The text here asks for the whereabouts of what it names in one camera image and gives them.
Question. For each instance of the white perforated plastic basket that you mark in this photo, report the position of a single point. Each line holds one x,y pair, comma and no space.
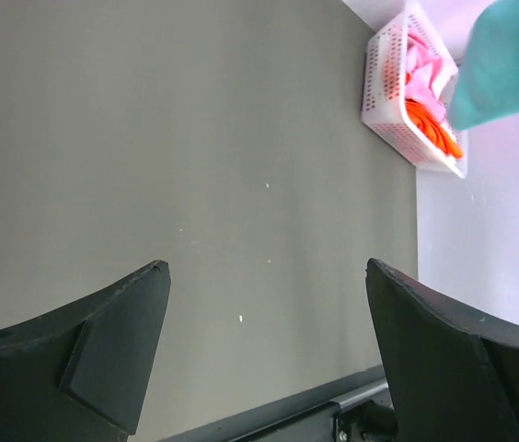
384,110

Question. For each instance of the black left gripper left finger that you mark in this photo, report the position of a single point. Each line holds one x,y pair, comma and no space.
81,372

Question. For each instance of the pink t shirt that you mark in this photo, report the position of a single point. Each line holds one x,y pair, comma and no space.
427,74

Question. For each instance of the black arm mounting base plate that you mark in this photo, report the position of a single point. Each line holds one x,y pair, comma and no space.
311,415

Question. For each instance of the teal t shirt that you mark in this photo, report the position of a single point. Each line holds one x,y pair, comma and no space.
487,87

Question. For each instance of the orange t shirt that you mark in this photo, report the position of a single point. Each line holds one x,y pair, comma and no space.
437,132

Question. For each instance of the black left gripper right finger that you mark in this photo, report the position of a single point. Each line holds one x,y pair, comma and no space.
452,370

